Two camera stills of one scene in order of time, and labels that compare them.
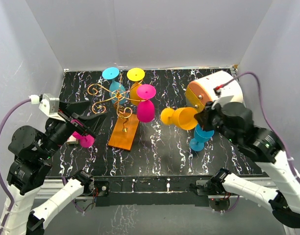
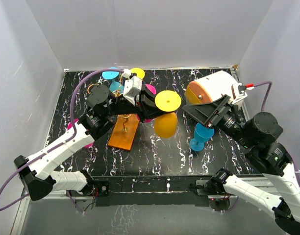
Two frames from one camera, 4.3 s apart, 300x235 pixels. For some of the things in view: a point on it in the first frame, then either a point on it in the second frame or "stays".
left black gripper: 92,122 -> 150,109
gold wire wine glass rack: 125,124 stays
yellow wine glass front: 183,117 -> 165,122
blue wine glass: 201,137 stays
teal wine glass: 117,93 stays
